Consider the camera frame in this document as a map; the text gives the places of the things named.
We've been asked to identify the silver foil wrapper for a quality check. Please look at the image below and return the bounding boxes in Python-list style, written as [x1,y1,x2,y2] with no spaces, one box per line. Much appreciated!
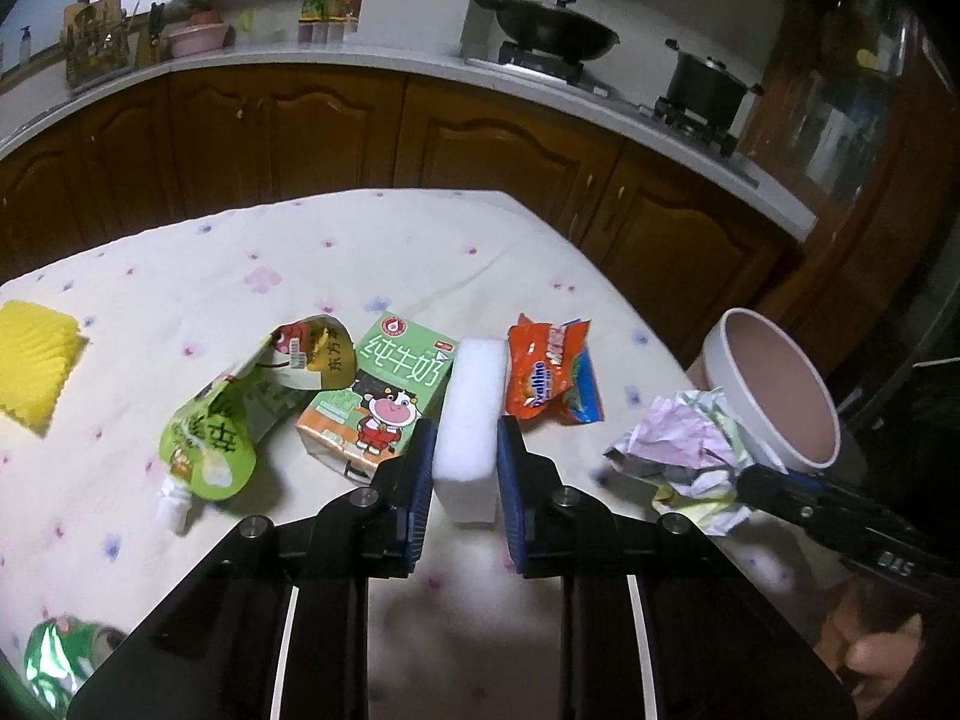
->
[605,388,754,538]

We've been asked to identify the yellow foam fruit net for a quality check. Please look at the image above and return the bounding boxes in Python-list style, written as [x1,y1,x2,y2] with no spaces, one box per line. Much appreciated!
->
[0,299,83,436]

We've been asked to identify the crushed green drink can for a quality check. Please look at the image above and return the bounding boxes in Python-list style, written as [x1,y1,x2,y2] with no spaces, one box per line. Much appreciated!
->
[23,614,125,718]

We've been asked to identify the green spout pouch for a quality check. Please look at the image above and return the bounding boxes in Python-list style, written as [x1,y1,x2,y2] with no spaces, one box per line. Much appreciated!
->
[156,314,356,535]

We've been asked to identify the black wok with lid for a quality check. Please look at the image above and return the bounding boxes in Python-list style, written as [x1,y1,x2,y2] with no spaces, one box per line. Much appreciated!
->
[472,0,620,64]

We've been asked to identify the black stock pot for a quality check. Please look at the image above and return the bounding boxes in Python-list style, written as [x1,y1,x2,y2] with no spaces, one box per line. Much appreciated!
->
[656,39,765,130]

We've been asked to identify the gas stove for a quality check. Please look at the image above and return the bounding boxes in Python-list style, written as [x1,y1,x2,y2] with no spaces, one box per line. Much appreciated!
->
[467,40,760,185]

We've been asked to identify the wooden utensil rack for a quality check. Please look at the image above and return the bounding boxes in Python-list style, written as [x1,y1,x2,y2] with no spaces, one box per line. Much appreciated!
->
[60,0,133,93]

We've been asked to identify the orange Ovaltine snack packet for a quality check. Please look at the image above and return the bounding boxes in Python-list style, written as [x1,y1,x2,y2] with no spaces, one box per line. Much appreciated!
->
[506,314,604,424]

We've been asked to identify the green milk carton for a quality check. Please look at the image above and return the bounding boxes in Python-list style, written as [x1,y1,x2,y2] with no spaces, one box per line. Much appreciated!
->
[296,312,457,483]

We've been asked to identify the green cap oil bottle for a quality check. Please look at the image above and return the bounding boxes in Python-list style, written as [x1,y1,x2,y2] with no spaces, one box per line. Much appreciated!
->
[298,0,327,44]

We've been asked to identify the pink basin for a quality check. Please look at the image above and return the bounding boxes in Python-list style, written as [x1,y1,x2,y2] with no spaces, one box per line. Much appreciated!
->
[167,23,229,59]

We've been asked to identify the white sponge block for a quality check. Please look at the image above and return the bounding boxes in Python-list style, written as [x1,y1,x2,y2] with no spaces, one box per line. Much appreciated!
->
[433,338,509,527]

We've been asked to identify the clear soap dispenser bottle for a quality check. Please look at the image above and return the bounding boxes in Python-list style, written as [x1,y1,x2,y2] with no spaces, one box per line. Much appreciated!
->
[18,26,32,67]

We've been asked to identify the person's right hand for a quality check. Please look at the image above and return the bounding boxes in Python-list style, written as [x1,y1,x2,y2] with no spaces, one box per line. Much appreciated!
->
[814,585,923,718]

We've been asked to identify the pink white trash bin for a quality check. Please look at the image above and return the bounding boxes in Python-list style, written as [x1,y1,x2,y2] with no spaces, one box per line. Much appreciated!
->
[686,307,841,475]

